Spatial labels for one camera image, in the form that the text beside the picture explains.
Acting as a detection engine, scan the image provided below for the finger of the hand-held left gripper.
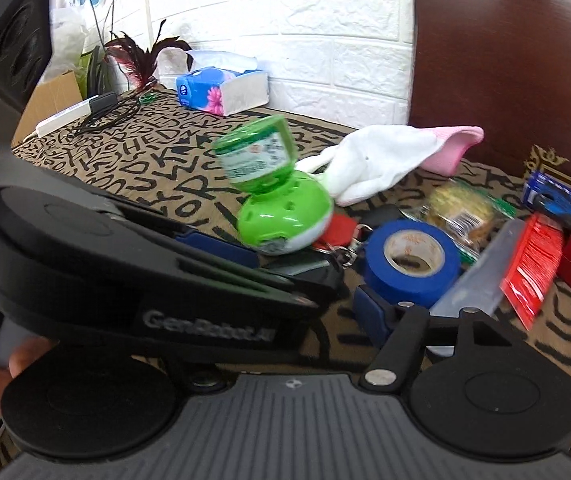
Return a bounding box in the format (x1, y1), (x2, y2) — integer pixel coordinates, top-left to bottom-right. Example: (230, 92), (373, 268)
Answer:
(179, 259), (342, 309)
(109, 199), (262, 269)

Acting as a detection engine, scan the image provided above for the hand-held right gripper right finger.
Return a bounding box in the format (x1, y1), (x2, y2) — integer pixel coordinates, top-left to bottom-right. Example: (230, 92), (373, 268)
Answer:
(353, 282), (515, 391)

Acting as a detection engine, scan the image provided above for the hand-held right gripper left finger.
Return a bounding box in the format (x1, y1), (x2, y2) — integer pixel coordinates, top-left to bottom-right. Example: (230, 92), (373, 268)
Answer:
(178, 357), (228, 392)

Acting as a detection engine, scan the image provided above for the black car key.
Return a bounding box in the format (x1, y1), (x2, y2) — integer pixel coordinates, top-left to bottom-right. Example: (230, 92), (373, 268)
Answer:
(265, 250), (347, 296)

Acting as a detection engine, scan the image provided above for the blue tape roll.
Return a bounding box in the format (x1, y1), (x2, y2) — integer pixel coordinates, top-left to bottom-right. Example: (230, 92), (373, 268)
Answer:
(364, 220), (461, 308)

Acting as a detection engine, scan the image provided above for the green mosquito repellent device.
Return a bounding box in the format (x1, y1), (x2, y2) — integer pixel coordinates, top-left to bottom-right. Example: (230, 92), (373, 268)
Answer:
(212, 115), (336, 256)

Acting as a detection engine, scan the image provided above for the red key tag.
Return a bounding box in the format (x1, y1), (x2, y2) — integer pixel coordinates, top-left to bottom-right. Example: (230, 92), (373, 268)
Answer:
(315, 212), (366, 253)

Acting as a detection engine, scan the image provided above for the yellow snack packet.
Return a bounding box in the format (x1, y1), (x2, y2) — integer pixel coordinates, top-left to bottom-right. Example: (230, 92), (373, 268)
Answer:
(405, 180), (516, 261)

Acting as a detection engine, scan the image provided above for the white pink glove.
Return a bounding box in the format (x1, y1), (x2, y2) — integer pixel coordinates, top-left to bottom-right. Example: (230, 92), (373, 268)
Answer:
(310, 125), (486, 207)

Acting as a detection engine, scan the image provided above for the blue floral tissue box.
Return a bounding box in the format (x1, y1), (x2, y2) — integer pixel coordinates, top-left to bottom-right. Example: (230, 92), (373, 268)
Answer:
(175, 50), (270, 118)

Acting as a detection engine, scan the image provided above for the white power strip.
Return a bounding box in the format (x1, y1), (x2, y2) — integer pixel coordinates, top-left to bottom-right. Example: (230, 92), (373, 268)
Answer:
(35, 99), (101, 138)

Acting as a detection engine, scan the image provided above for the red sachet packet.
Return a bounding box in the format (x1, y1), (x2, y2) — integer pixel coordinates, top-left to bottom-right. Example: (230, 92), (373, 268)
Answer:
(499, 212), (565, 331)

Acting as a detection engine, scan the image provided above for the cardboard box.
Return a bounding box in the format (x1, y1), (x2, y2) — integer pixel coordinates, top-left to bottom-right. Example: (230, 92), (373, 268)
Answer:
(12, 70), (84, 147)

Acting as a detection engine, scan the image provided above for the dark red feather toy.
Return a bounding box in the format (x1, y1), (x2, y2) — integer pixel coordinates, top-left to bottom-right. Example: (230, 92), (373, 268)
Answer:
(102, 19), (193, 106)

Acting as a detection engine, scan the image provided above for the blue blister packet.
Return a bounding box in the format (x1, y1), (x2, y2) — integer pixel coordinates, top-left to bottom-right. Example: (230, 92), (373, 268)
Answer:
(521, 170), (571, 221)

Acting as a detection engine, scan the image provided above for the white plastic bag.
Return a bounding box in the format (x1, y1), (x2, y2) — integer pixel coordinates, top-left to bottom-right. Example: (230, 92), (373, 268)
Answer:
(50, 7), (89, 76)

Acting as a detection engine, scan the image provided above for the dark brown wooden headboard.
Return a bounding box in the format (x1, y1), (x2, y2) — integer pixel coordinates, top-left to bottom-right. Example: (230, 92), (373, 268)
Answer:
(408, 0), (571, 196)

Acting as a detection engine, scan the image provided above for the black power adapter with cable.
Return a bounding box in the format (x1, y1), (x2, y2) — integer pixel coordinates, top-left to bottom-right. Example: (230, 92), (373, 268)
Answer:
(72, 91), (141, 136)

